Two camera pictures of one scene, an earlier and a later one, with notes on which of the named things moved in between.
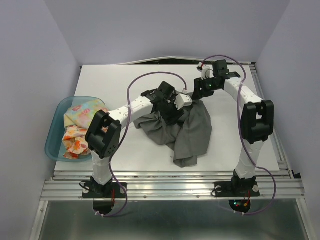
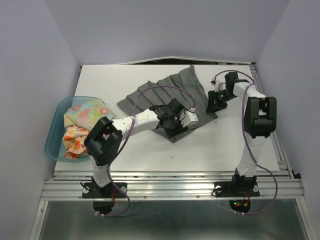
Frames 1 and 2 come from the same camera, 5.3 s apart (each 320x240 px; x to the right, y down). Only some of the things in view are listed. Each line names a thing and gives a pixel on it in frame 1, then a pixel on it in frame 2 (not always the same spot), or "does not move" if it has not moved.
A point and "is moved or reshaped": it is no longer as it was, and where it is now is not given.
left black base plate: (111, 190) does not move
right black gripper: (199, 83) to (211, 106)
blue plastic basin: (54, 147) does not move
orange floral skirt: (75, 142) does not move
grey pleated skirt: (186, 137) is moved or reshaped
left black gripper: (170, 119) to (180, 129)
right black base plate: (236, 189) does not move
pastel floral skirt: (82, 114) does not move
